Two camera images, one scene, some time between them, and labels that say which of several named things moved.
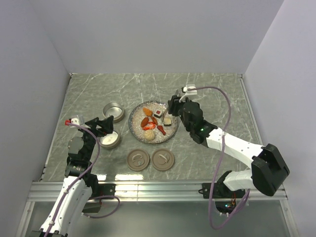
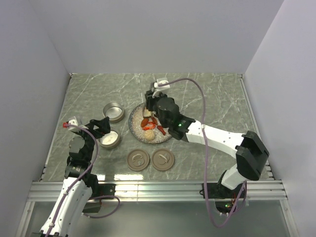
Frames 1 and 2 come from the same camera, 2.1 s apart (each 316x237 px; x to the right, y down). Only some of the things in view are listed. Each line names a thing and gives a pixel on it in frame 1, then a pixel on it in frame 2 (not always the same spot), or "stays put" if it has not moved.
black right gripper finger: x=173 y=105 → x=150 y=102
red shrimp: x=150 y=126 stays put
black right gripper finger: x=178 y=93 → x=162 y=95
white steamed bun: x=149 y=135 stays put
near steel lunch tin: x=110 y=140 stays put
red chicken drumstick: x=160 y=128 stays put
